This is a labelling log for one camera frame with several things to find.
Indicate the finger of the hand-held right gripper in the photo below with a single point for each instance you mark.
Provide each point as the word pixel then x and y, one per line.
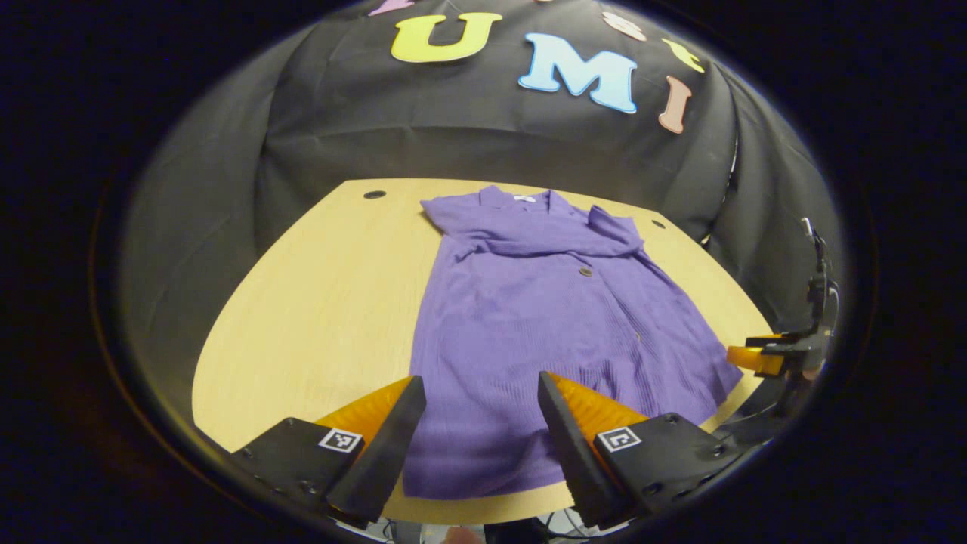
pixel 774 340
pixel 755 360

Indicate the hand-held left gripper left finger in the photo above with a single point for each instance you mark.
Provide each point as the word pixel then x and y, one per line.
pixel 385 453

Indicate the purple knit shirt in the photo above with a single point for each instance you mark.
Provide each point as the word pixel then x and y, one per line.
pixel 529 340

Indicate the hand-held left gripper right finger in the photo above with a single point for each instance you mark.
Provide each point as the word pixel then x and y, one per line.
pixel 578 461

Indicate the black backdrop cloth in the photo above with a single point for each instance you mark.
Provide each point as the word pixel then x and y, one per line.
pixel 340 128

